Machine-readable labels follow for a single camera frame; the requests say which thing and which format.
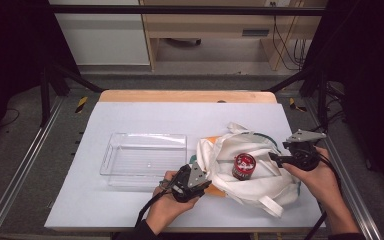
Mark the wooden desk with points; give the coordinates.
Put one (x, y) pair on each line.
(206, 23)

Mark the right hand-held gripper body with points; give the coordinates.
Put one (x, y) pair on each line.
(305, 156)

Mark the person's left hand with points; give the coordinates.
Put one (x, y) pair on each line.
(161, 208)

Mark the aluminium rail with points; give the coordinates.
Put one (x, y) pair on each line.
(363, 206)
(23, 160)

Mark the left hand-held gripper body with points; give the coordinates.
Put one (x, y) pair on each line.
(185, 185)

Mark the clear plastic container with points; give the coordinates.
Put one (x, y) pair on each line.
(146, 160)

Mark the black curtain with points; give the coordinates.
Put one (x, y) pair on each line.
(373, 66)
(13, 50)

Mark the white printed tote bag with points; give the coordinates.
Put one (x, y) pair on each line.
(263, 190)

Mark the person's right hand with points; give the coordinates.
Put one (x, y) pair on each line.
(323, 186)

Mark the white table mat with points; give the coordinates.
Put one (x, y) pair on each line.
(153, 116)

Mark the black frame bar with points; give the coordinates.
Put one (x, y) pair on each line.
(180, 10)

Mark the black stand leg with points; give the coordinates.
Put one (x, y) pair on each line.
(321, 96)
(45, 96)

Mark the white cabinet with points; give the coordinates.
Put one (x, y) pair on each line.
(103, 36)

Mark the red can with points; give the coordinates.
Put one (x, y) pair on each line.
(243, 166)

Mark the yellow black tape strip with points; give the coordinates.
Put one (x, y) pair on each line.
(81, 104)
(295, 105)

